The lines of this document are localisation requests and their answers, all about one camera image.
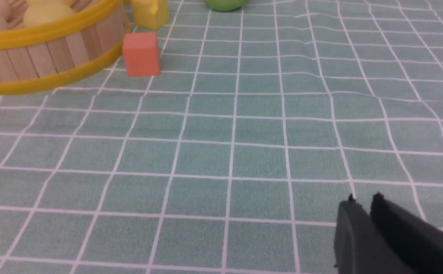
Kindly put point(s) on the yellow cube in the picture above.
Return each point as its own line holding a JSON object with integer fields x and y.
{"x": 150, "y": 14}

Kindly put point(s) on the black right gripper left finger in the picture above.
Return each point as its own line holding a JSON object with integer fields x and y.
{"x": 359, "y": 247}

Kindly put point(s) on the green checkered tablecloth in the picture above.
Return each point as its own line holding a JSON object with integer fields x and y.
{"x": 234, "y": 159}

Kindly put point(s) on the green apple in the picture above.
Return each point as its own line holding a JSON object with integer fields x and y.
{"x": 225, "y": 5}

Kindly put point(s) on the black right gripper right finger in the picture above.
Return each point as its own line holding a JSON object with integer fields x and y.
{"x": 417, "y": 243}

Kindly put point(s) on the bamboo steamer tray yellow rim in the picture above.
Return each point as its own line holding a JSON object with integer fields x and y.
{"x": 36, "y": 59}

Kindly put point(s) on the yellow bun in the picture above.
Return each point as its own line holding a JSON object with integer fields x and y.
{"x": 40, "y": 12}

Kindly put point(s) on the orange cube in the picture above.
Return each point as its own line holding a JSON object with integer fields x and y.
{"x": 141, "y": 54}

